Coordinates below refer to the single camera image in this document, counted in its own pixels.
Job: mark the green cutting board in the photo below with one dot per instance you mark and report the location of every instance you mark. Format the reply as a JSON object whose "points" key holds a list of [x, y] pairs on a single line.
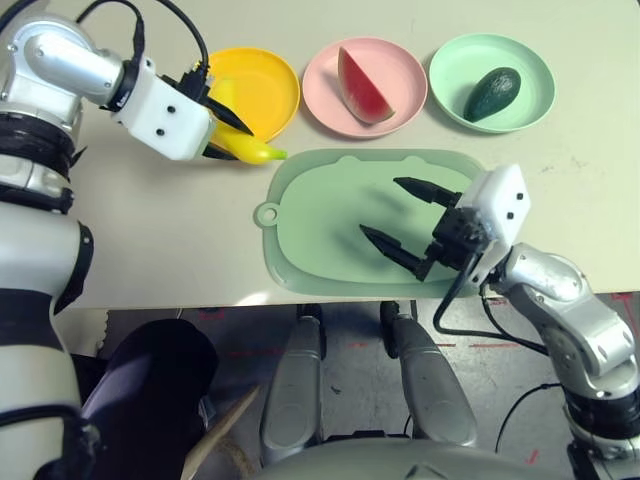
{"points": [[325, 225]]}

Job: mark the red toy watermelon slice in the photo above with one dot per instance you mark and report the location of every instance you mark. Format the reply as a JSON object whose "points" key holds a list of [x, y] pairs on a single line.
{"points": [[365, 92]]}

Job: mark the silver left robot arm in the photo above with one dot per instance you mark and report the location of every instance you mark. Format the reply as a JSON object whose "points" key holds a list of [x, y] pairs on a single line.
{"points": [[40, 250]]}

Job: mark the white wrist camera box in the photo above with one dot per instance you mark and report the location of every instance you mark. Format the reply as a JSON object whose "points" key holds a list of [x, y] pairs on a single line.
{"points": [[165, 115], [500, 200]]}

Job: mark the tan wooden stick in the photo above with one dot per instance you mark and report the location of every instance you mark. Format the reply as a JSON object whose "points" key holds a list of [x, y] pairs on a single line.
{"points": [[225, 430]]}

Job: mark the grey robot leg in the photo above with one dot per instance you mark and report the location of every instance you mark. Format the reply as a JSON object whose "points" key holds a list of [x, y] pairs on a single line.
{"points": [[295, 385], [435, 385]]}

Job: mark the grey left robot leg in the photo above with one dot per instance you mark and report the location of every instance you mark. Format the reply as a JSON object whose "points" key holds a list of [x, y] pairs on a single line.
{"points": [[295, 385]]}

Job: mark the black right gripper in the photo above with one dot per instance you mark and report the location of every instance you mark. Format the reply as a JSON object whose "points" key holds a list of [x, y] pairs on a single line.
{"points": [[460, 240]]}

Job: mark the pale grey robot torso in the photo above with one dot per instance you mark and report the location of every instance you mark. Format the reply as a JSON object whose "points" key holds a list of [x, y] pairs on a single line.
{"points": [[400, 462]]}

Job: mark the dark green toy avocado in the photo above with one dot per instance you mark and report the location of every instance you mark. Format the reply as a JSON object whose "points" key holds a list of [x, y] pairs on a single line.
{"points": [[492, 95]]}

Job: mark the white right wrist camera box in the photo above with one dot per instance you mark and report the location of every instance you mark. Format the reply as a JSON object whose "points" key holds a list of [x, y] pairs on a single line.
{"points": [[500, 200]]}

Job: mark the pink plastic plate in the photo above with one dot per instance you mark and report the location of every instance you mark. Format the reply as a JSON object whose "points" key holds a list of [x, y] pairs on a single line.
{"points": [[400, 80]]}

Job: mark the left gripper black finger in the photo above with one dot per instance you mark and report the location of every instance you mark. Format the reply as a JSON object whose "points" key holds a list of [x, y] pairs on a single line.
{"points": [[230, 117], [220, 154]]}

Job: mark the mint green plastic plate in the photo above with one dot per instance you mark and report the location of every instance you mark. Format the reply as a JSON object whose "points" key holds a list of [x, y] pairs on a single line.
{"points": [[450, 75]]}

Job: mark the yellow plastic plate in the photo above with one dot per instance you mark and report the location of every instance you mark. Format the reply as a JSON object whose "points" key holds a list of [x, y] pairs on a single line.
{"points": [[265, 85]]}

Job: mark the bystander dark trouser leg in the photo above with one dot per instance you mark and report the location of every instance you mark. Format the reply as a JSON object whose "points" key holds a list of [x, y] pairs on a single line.
{"points": [[150, 380]]}

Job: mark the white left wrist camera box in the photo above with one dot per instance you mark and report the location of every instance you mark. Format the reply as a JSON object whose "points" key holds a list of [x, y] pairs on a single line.
{"points": [[165, 115]]}

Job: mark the grey right robot leg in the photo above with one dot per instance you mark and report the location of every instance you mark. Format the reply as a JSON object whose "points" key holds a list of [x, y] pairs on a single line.
{"points": [[435, 385]]}

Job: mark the yellow toy banana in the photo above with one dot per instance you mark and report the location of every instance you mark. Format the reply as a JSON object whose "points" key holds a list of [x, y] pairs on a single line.
{"points": [[255, 150]]}

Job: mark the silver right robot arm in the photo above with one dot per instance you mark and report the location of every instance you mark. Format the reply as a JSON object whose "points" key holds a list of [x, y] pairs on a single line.
{"points": [[575, 310]]}

